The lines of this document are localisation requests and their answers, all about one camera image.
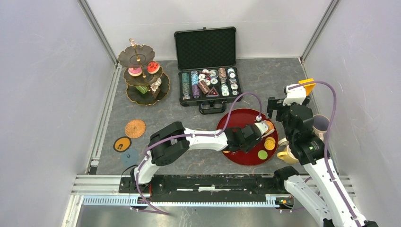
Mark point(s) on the blue round coaster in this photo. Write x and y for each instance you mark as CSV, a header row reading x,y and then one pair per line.
x,y
129,157

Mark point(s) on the toy block tower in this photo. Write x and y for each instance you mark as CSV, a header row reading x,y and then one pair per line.
x,y
308,87

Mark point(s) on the red frosted donut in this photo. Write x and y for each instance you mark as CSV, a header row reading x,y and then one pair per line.
x,y
153,67

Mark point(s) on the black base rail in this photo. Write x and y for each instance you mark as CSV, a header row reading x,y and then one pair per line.
x,y
209,190

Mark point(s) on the orange black coaster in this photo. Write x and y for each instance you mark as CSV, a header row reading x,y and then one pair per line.
x,y
122,144

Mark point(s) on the green macaron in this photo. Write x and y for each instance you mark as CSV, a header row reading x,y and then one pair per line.
x,y
262,154

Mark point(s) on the black poker chip case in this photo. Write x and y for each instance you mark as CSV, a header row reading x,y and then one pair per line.
x,y
201,50

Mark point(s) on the orange peach bun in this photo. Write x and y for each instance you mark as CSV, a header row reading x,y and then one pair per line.
x,y
270,125

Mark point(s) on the beige purple mug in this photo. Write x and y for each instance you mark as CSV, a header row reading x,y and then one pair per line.
x,y
320,125

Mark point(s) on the white rectangular pastry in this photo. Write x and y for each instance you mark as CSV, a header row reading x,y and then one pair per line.
x,y
142,89

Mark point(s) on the woven coaster left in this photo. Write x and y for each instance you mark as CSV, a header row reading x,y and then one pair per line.
x,y
135,128

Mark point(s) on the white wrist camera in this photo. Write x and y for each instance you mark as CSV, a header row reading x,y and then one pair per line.
x,y
295,95
261,125

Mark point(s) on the orange round biscuit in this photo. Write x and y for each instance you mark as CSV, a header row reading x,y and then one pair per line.
x,y
272,138

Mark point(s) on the red round tray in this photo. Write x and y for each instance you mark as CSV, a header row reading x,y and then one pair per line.
x,y
240,118

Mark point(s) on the orange waffle biscuit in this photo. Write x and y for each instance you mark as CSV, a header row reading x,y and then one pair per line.
x,y
269,144

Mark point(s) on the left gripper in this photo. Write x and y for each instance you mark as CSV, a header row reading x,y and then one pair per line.
x,y
247,148

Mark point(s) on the chocolate cake slice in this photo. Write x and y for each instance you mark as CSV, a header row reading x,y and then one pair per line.
x,y
155,91

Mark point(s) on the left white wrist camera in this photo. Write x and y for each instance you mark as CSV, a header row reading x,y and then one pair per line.
x,y
261,125

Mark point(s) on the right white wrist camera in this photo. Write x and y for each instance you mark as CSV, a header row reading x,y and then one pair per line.
x,y
295,95

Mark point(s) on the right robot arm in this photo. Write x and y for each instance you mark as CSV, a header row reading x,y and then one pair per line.
x,y
333,207

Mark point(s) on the three-tier dessert stand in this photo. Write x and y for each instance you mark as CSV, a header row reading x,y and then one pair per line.
x,y
139,56

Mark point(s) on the pink frosted donut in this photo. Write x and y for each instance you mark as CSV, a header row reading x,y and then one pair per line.
x,y
135,71

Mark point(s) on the yellow cup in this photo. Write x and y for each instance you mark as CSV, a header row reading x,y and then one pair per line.
x,y
287,156

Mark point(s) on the white striped donut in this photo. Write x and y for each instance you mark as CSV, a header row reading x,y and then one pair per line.
x,y
155,86

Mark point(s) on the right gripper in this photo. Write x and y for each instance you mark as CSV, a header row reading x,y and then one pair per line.
x,y
275,104

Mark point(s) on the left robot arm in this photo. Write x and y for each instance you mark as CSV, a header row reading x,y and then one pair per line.
x,y
171,142

